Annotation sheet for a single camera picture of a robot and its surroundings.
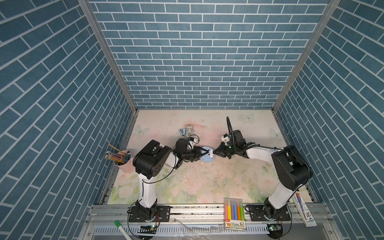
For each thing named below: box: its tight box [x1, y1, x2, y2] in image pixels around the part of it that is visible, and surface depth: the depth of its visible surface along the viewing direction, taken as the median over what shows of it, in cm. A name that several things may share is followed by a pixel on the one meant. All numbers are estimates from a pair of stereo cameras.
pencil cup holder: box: [103, 143, 136, 174], surface depth 81 cm
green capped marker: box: [114, 220, 131, 240], surface depth 70 cm
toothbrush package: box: [292, 191, 318, 228], surface depth 75 cm
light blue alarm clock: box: [200, 146, 215, 163], surface depth 91 cm
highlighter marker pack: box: [224, 197, 246, 231], surface depth 75 cm
